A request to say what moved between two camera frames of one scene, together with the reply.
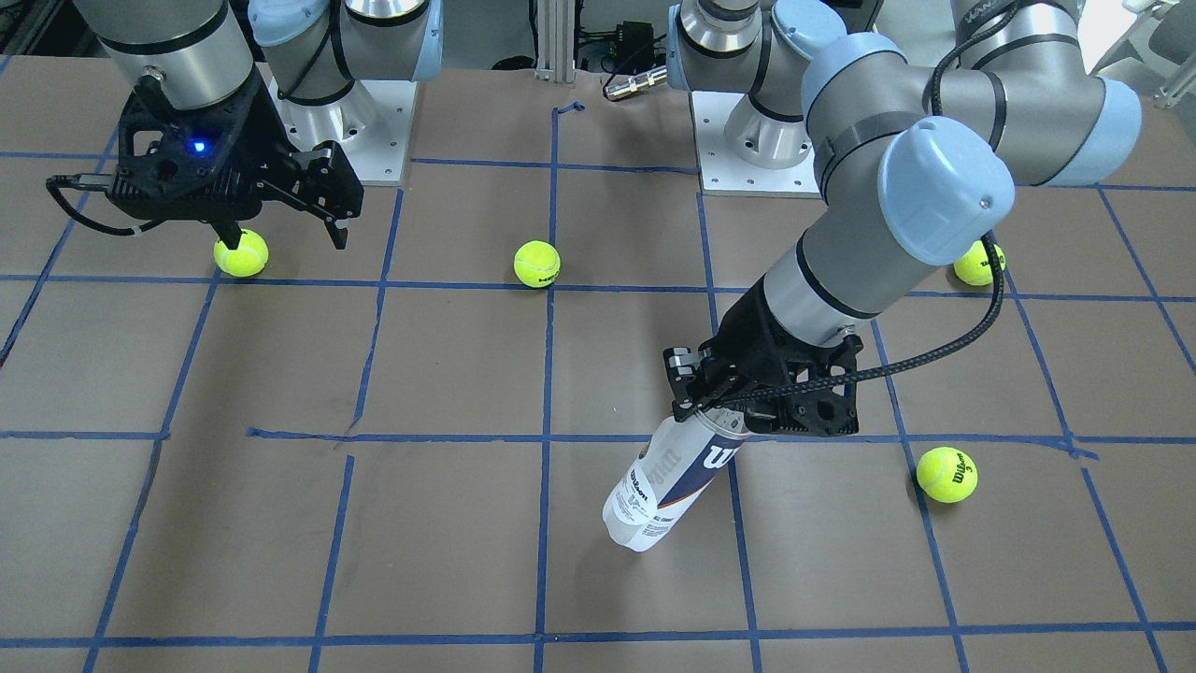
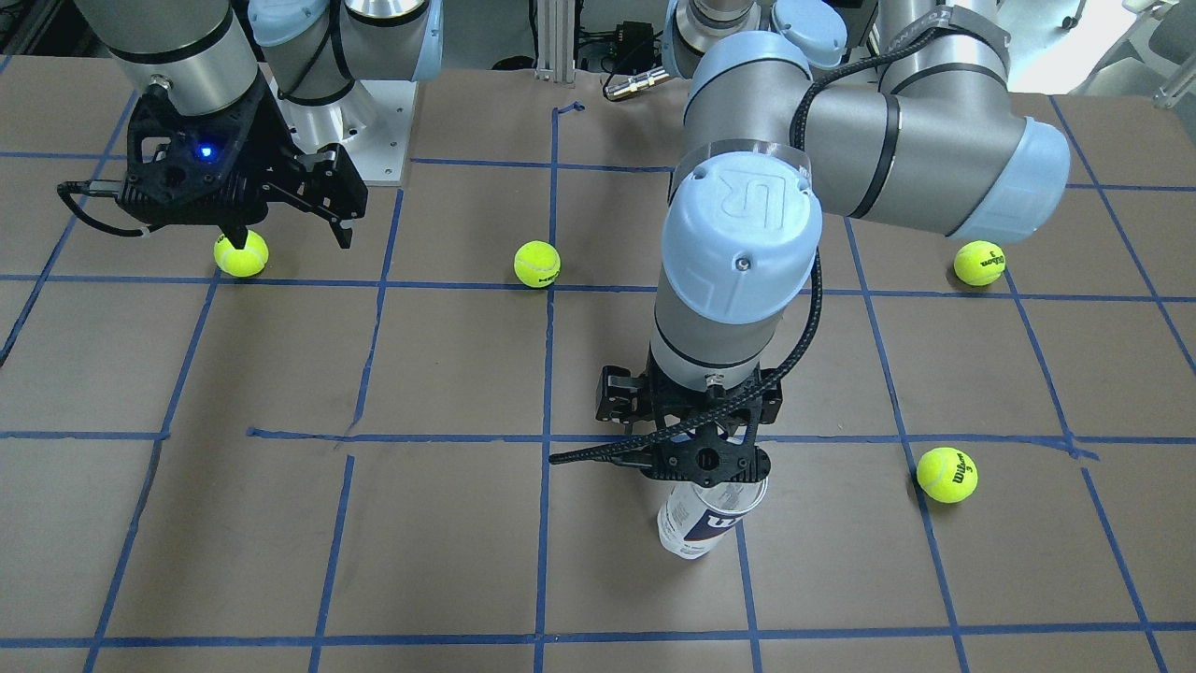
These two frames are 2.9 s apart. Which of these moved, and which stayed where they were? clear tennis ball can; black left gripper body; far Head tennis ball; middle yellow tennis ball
Moved: clear tennis ball can; black left gripper body
Stayed: far Head tennis ball; middle yellow tennis ball
